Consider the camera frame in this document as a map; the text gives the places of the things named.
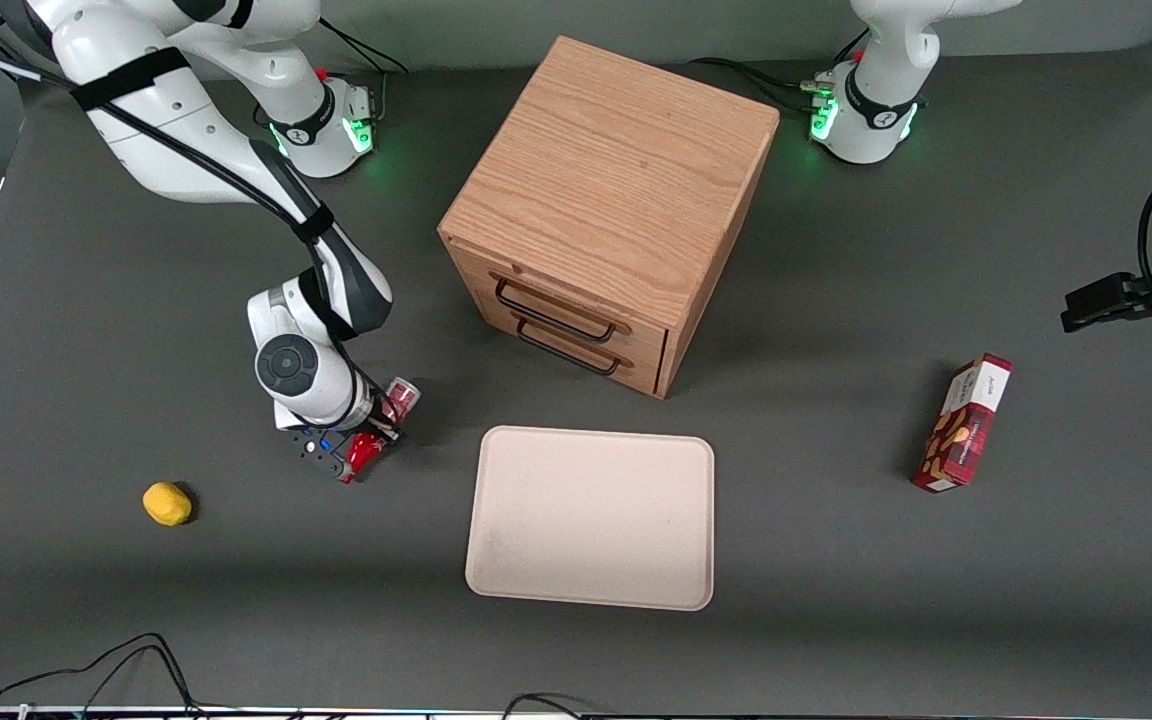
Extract black cable along right arm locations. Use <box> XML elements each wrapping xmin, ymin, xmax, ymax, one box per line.
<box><xmin>0</xmin><ymin>0</ymin><xmax>387</xmax><ymax>421</ymax></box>

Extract yellow lemon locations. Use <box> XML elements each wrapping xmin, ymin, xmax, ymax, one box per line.
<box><xmin>142</xmin><ymin>482</ymin><xmax>194</xmax><ymax>528</ymax></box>

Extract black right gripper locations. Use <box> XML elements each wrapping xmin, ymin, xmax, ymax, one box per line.
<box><xmin>274</xmin><ymin>396</ymin><xmax>406</xmax><ymax>453</ymax></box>

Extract black metal drawer handle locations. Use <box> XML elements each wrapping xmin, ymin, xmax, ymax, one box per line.
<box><xmin>494</xmin><ymin>277</ymin><xmax>620</xmax><ymax>345</ymax></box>
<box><xmin>515</xmin><ymin>317</ymin><xmax>626</xmax><ymax>379</ymax></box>

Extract black arm base cables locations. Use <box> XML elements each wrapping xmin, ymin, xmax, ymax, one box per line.
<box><xmin>316</xmin><ymin>18</ymin><xmax>409</xmax><ymax>126</ymax></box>
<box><xmin>686</xmin><ymin>28</ymin><xmax>872</xmax><ymax>113</ymax></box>

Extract black arched floor cable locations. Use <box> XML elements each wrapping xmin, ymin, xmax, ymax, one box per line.
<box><xmin>500</xmin><ymin>692</ymin><xmax>589</xmax><ymax>720</ymax></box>

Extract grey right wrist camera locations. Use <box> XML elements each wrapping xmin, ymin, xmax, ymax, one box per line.
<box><xmin>297</xmin><ymin>430</ymin><xmax>357</xmax><ymax>483</ymax></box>

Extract wooden drawer cabinet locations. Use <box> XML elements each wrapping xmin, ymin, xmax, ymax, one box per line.
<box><xmin>438</xmin><ymin>36</ymin><xmax>781</xmax><ymax>401</ymax></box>

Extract dark grey table mat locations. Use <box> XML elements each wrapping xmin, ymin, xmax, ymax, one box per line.
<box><xmin>0</xmin><ymin>38</ymin><xmax>1152</xmax><ymax>715</ymax></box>

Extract black left arm base cables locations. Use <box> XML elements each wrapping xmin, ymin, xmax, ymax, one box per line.
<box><xmin>686</xmin><ymin>28</ymin><xmax>872</xmax><ymax>113</ymax></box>

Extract red cookie box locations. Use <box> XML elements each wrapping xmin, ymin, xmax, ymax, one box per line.
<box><xmin>911</xmin><ymin>353</ymin><xmax>1015</xmax><ymax>494</ymax></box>

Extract beige rectangular tray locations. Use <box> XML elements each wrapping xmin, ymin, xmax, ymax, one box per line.
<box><xmin>465</xmin><ymin>425</ymin><xmax>716</xmax><ymax>612</ymax></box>

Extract black right arm base cables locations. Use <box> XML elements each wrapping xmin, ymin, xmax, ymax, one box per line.
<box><xmin>316</xmin><ymin>18</ymin><xmax>409</xmax><ymax>126</ymax></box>

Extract long looping black floor cable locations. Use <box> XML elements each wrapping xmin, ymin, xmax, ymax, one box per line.
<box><xmin>0</xmin><ymin>632</ymin><xmax>205</xmax><ymax>717</ymax></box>

